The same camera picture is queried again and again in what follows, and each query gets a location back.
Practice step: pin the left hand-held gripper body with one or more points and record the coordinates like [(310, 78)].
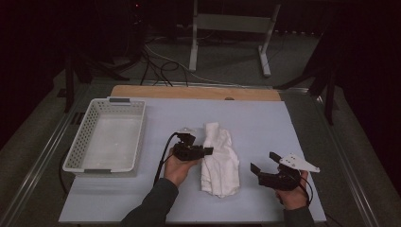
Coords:
[(187, 151)]

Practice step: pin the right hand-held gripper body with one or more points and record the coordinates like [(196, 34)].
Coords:
[(280, 181)]

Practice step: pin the white baby romper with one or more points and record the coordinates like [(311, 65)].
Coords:
[(220, 164)]

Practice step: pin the white perforated plastic basket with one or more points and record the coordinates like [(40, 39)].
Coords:
[(110, 142)]

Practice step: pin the person's right hand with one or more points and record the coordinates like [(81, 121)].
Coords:
[(294, 198)]

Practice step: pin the person's left hand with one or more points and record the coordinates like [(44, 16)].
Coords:
[(178, 171)]

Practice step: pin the black stand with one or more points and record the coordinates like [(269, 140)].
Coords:
[(69, 88), (329, 101)]

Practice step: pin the dark equipment rack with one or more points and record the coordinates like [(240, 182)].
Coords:
[(137, 19)]

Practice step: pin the metal rail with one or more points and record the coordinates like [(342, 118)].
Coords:
[(41, 164), (346, 167)]

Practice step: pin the white metal stand frame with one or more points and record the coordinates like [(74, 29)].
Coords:
[(233, 23)]

